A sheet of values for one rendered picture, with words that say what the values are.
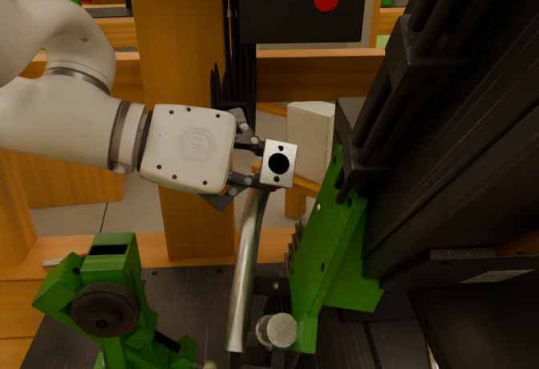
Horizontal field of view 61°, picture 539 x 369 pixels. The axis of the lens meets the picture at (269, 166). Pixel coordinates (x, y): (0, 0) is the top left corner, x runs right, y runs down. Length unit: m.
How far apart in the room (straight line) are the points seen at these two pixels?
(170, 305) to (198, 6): 0.51
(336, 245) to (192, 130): 0.21
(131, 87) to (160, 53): 0.15
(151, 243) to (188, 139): 0.53
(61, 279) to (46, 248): 0.52
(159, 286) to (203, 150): 0.43
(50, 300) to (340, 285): 0.33
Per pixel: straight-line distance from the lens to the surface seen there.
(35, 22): 0.46
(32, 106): 0.55
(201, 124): 0.54
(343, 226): 0.48
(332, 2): 0.65
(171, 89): 0.80
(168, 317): 0.85
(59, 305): 0.61
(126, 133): 0.53
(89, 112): 0.54
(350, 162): 0.39
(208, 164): 0.53
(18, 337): 0.94
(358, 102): 0.77
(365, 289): 0.55
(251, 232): 0.66
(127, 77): 0.90
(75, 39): 0.55
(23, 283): 1.04
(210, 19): 0.76
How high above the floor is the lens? 1.52
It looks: 30 degrees down
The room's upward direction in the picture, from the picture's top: straight up
